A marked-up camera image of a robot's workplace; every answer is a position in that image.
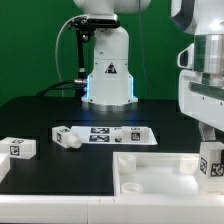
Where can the white square table top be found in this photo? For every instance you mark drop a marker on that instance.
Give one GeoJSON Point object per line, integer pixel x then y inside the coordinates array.
{"type": "Point", "coordinates": [156, 173]}

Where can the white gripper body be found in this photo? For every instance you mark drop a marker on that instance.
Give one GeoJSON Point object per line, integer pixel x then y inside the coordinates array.
{"type": "Point", "coordinates": [201, 102]}

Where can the white marker sheet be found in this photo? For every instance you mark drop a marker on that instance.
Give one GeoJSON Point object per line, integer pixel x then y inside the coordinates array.
{"type": "Point", "coordinates": [102, 135]}

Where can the white fence rail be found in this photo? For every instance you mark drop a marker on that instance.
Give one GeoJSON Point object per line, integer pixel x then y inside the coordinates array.
{"type": "Point", "coordinates": [4, 165]}
{"type": "Point", "coordinates": [138, 209]}

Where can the white left fence rail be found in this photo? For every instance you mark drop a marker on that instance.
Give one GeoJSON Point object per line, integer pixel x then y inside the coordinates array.
{"type": "Point", "coordinates": [4, 165]}

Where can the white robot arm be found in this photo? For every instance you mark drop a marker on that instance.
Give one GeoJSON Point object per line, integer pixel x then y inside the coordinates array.
{"type": "Point", "coordinates": [110, 84]}

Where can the white front fence rail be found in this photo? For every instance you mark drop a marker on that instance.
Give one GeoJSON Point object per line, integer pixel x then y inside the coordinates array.
{"type": "Point", "coordinates": [138, 209]}

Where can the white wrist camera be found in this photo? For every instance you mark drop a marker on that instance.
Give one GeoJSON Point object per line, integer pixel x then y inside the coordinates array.
{"type": "Point", "coordinates": [185, 58]}

